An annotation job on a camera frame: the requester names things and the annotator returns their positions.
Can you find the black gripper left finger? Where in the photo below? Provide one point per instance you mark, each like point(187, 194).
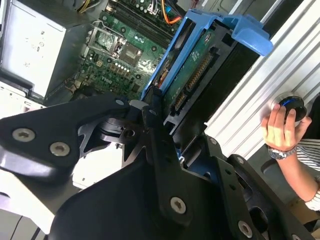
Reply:
point(40, 150)

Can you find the hard disk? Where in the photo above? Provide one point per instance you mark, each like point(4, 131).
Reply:
point(200, 65)

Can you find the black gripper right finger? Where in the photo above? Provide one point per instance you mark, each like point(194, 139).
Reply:
point(240, 200)

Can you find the round black blue-ringed tool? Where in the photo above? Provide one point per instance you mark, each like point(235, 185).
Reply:
point(290, 102)

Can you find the person's left hand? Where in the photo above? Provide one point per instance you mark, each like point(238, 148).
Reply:
point(277, 132)

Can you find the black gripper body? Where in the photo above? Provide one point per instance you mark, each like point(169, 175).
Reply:
point(112, 212)

